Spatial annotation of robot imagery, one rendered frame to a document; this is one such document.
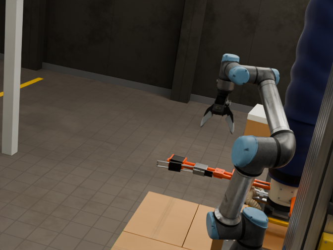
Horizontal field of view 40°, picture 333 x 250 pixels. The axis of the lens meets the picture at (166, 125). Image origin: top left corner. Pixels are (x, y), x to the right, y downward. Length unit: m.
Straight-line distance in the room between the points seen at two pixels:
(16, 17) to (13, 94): 0.79
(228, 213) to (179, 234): 1.24
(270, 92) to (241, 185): 0.41
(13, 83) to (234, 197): 3.49
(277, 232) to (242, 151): 0.99
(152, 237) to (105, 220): 1.18
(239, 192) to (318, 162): 0.41
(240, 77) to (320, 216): 0.66
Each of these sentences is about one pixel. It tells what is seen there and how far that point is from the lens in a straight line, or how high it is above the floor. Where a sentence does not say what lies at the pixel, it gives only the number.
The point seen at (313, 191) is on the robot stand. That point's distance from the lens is 1.57.
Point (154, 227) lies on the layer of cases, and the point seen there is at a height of 0.54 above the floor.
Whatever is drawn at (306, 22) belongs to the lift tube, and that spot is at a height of 2.05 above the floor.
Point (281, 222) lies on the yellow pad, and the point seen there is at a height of 1.07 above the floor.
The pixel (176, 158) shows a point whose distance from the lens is 2.54.
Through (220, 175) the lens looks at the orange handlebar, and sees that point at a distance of 2.50.
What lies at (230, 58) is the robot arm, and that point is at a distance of 2.01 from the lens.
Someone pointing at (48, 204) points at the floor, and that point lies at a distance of 4.35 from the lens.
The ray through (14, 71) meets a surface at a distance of 4.91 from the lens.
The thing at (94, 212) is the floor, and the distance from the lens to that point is 4.26.
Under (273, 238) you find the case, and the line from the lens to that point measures 2.54.
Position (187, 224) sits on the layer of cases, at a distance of 3.23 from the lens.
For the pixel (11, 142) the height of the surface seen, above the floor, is 0.15.
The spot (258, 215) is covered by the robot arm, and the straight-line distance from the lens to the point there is 2.03.
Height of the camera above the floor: 2.23
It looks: 20 degrees down
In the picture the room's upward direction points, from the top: 9 degrees clockwise
